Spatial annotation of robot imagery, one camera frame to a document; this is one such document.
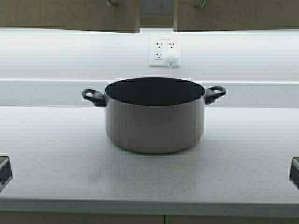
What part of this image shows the steel pot with black handles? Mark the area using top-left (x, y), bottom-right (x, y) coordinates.
top-left (82, 77), bottom-right (226, 154)

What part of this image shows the cabinet door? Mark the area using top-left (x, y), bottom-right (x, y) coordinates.
top-left (0, 0), bottom-right (141, 33)
top-left (173, 0), bottom-right (299, 32)

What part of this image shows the upper cabinet shelf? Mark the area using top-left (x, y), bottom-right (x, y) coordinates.
top-left (140, 0), bottom-right (173, 28)

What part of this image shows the white power plug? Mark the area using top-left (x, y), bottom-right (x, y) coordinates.
top-left (165, 56), bottom-right (180, 68)

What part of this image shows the white wall outlet plate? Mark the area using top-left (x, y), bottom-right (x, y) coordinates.
top-left (149, 34), bottom-right (181, 67)

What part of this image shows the left upper door handle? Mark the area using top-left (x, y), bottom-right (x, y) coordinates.
top-left (106, 0), bottom-right (119, 7)

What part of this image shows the door handle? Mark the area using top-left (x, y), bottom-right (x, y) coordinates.
top-left (106, 0), bottom-right (119, 7)
top-left (194, 0), bottom-right (206, 8)

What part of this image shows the right upper door handle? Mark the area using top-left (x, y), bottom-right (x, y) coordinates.
top-left (194, 0), bottom-right (206, 8)

